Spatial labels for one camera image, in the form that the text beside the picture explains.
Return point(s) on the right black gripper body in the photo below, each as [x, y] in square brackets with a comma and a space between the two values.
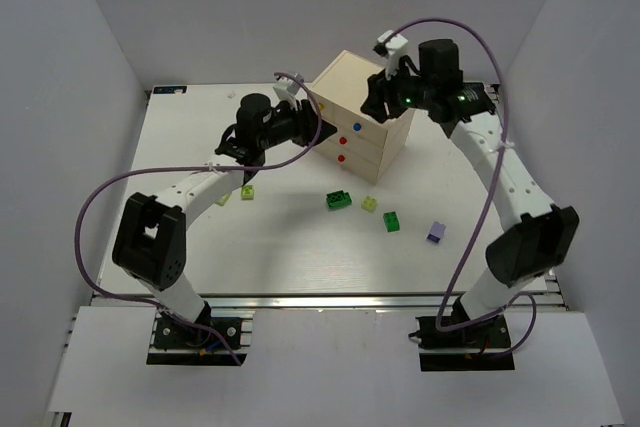
[378, 98]

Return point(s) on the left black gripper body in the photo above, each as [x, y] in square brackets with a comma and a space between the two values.
[308, 122]

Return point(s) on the blue knob drawer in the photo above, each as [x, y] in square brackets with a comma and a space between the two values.
[362, 126]

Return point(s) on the yellow knob drawer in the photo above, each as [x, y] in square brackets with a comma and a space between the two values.
[325, 108]

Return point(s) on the cream drawer cabinet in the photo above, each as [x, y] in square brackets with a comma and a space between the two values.
[344, 83]

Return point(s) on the dark green square lego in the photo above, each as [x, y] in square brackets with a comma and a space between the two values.
[391, 221]

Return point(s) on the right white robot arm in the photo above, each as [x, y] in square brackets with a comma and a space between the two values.
[471, 121]

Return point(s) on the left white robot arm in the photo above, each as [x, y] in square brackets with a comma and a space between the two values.
[151, 244]

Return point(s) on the lower red knob drawer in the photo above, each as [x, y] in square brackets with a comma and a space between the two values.
[350, 161]

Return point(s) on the red knob drawer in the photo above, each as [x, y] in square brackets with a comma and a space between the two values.
[346, 142]
[350, 161]

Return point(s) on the upper red knob drawer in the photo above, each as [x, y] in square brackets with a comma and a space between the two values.
[346, 142]

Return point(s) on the dark green long lego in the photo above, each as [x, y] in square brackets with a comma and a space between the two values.
[338, 199]

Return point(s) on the lime printed lego brick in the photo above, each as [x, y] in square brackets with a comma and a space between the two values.
[247, 192]

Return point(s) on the pale lime square lego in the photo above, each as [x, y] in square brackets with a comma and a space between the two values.
[369, 204]

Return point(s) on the lime curved lego brick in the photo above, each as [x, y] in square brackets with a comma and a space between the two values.
[223, 200]

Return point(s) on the left blue label sticker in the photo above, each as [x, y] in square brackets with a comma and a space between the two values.
[169, 90]

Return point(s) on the purple lego brick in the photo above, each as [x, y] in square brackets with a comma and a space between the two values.
[436, 232]

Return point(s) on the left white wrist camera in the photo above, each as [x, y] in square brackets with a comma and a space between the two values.
[286, 88]

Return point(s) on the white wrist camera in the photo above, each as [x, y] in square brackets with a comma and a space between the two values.
[392, 47]
[286, 88]

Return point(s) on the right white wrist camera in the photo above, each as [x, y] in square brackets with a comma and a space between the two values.
[392, 47]

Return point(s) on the aluminium front rail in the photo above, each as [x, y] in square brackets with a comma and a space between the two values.
[548, 300]

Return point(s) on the aluminium rail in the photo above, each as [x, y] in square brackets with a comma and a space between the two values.
[527, 215]
[548, 300]

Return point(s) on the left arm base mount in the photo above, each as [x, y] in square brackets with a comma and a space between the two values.
[174, 344]

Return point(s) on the aluminium right rail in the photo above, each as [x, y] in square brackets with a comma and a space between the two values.
[527, 215]

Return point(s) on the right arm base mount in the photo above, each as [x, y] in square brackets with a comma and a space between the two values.
[478, 348]

